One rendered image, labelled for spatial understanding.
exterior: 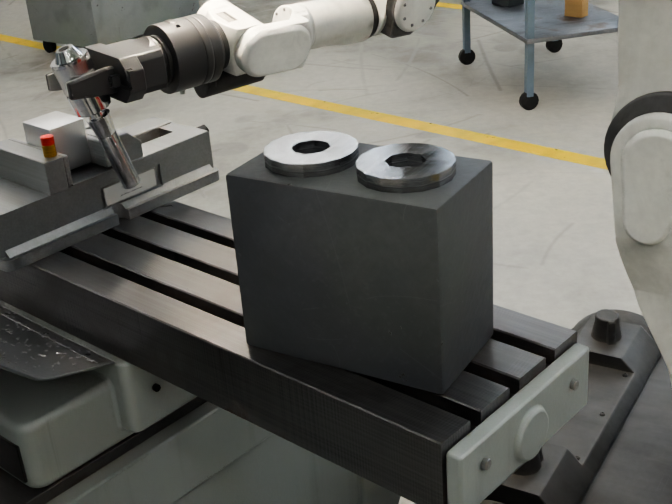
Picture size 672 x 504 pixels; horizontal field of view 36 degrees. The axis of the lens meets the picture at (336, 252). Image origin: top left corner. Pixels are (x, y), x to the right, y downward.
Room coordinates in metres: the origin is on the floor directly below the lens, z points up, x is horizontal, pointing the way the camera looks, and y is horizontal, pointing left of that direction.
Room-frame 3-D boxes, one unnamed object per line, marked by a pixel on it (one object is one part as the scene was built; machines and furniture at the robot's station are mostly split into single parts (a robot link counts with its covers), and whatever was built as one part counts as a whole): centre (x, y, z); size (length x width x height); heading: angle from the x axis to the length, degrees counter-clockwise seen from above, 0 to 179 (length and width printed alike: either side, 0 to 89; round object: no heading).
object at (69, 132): (1.27, 0.35, 1.03); 0.06 x 0.05 x 0.06; 46
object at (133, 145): (1.31, 0.31, 1.02); 0.12 x 0.06 x 0.04; 46
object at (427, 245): (0.90, -0.03, 1.03); 0.22 x 0.12 x 0.20; 58
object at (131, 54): (1.27, 0.22, 1.12); 0.13 x 0.12 x 0.10; 37
